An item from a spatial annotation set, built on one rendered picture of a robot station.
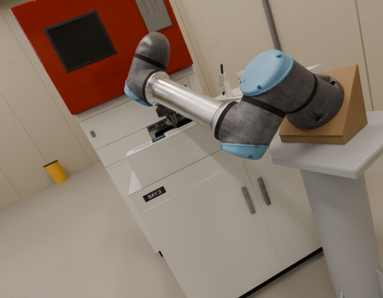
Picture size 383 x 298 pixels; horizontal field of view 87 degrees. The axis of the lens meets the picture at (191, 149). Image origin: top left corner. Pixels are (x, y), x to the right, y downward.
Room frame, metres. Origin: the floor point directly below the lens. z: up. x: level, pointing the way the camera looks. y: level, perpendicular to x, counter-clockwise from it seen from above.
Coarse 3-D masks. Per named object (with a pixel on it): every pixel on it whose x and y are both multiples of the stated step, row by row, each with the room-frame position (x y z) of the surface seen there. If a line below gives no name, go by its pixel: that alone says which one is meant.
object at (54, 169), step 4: (56, 160) 6.83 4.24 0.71; (48, 164) 6.61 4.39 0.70; (52, 164) 6.65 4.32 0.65; (56, 164) 6.74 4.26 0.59; (44, 168) 6.65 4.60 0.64; (48, 168) 6.60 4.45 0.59; (52, 168) 6.63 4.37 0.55; (56, 168) 6.69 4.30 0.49; (60, 168) 6.81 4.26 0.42; (48, 172) 6.63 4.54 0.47; (52, 172) 6.61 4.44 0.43; (56, 172) 6.65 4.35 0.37; (60, 172) 6.73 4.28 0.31; (52, 176) 6.63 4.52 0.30; (56, 176) 6.63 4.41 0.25; (60, 176) 6.68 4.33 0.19; (64, 176) 6.78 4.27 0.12; (56, 180) 6.63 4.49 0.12; (60, 180) 6.65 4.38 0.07
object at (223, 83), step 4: (224, 72) 1.10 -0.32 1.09; (220, 76) 1.10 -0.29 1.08; (224, 76) 1.10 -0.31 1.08; (220, 80) 1.11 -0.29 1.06; (224, 80) 1.11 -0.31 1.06; (220, 84) 1.13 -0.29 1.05; (224, 84) 1.09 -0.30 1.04; (228, 84) 1.09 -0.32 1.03; (224, 88) 1.10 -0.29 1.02; (228, 88) 1.09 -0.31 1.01; (228, 92) 1.09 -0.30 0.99; (228, 96) 1.09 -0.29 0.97
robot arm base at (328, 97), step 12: (324, 84) 0.48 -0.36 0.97; (336, 84) 0.49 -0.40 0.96; (312, 96) 0.46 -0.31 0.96; (324, 96) 0.47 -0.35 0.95; (336, 96) 0.47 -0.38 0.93; (300, 108) 0.48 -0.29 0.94; (312, 108) 0.47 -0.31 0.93; (324, 108) 0.47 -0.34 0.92; (336, 108) 0.47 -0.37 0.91; (288, 120) 0.55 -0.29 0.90; (300, 120) 0.51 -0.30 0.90; (312, 120) 0.49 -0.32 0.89; (324, 120) 0.48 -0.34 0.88
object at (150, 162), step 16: (192, 128) 0.78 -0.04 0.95; (144, 144) 0.82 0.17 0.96; (160, 144) 0.76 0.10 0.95; (176, 144) 0.77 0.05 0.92; (192, 144) 0.77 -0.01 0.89; (208, 144) 0.78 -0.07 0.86; (128, 160) 0.74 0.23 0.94; (144, 160) 0.75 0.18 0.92; (160, 160) 0.76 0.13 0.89; (176, 160) 0.76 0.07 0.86; (192, 160) 0.77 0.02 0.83; (144, 176) 0.74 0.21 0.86; (160, 176) 0.75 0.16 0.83
